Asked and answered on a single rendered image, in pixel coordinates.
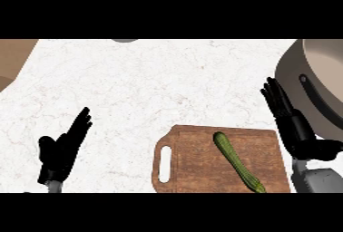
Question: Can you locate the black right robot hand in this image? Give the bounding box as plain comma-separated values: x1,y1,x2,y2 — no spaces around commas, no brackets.
260,76,343,162

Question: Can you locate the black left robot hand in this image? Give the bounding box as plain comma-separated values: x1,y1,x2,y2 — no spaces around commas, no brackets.
35,106,93,186

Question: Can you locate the small grey round object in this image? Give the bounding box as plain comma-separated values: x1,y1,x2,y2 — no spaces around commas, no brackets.
111,38,139,44

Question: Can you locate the brown wooden cutting board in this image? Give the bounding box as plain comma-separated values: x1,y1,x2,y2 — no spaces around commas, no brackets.
149,124,293,194

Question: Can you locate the long green squash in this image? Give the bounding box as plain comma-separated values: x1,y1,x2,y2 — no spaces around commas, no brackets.
211,130,268,194

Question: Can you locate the grey pot with black handle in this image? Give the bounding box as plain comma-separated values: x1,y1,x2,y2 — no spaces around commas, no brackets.
273,39,343,142

